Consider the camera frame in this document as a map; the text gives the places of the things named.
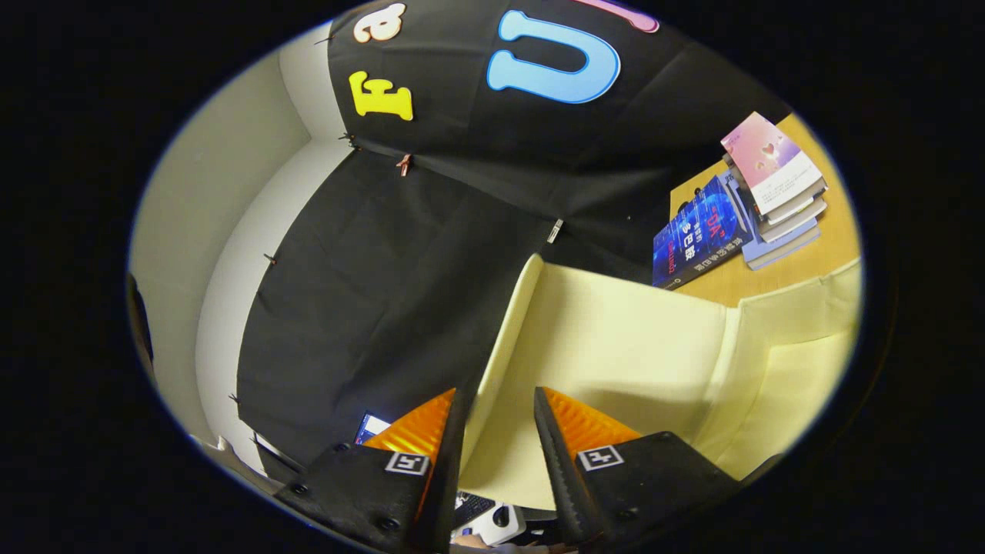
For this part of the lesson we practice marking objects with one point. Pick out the pink cover book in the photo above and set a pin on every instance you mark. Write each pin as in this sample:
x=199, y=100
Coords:
x=762, y=154

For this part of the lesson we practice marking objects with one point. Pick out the computer monitor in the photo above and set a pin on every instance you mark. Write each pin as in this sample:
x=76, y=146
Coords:
x=372, y=429

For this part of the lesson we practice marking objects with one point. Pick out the light blue book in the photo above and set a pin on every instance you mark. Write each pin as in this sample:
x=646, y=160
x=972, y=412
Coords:
x=781, y=252

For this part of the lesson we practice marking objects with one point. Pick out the white paged book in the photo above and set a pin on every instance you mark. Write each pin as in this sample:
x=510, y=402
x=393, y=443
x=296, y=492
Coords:
x=793, y=229
x=800, y=209

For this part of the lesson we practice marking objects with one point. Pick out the dark blue book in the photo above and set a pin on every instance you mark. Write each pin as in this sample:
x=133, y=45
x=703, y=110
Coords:
x=696, y=231

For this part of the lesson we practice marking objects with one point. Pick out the copper red clip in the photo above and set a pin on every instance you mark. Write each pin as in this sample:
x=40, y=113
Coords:
x=404, y=164

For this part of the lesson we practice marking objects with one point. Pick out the pale green fabric storage box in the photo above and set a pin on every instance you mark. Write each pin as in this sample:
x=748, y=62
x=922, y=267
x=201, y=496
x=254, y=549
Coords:
x=616, y=346

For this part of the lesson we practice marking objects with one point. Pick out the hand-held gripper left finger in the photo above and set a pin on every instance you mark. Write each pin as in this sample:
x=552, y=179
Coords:
x=446, y=492

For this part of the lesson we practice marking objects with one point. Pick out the silver clip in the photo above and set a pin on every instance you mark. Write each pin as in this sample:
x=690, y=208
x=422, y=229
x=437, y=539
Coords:
x=555, y=231

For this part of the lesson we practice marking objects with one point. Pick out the black backdrop cloth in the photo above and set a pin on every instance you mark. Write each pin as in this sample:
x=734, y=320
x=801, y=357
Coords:
x=385, y=269

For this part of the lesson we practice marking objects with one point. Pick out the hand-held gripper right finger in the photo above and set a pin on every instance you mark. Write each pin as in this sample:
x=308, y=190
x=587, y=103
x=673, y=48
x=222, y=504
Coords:
x=565, y=485

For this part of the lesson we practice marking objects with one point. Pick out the white edged keyboard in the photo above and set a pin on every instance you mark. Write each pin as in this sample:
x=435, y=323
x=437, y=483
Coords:
x=473, y=508

